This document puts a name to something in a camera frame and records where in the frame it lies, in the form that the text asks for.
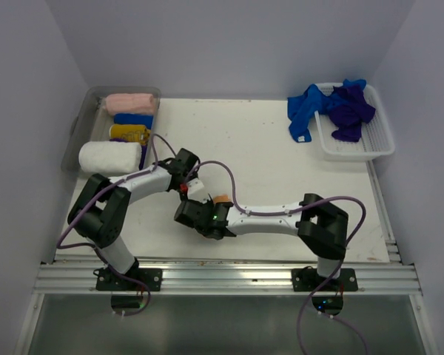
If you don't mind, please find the orange polka dot towel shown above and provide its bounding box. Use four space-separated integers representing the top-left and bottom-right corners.
212 195 232 203

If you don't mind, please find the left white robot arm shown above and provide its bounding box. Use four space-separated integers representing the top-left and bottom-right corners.
63 149 201 291

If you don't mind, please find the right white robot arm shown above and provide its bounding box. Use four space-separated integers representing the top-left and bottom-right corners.
174 193 349 291

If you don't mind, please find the yellow rolled towel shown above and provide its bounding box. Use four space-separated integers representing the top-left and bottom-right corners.
109 124 151 145

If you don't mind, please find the white rolled towel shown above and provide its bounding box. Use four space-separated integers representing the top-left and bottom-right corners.
78 141 142 174

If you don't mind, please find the blue rolled towel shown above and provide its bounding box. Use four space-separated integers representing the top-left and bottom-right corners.
113 112 154 129

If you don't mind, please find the pink rolled towel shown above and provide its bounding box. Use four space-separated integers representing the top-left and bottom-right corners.
104 93 157 115

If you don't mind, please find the grey plastic tray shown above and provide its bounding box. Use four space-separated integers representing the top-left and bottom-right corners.
61 86 161 175

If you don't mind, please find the white plastic basket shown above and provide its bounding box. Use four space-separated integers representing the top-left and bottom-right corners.
314 84 395 162

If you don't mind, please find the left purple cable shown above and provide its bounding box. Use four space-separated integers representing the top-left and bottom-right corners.
55 133 178 317

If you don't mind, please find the aluminium mounting rail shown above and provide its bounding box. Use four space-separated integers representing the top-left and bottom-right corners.
33 255 422 296

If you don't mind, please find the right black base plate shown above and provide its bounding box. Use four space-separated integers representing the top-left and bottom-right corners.
291 266 359 292

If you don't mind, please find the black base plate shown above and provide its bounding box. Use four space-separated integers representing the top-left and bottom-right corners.
291 266 359 292
93 266 163 291

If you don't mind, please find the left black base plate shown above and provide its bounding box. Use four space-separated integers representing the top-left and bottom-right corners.
93 266 163 291

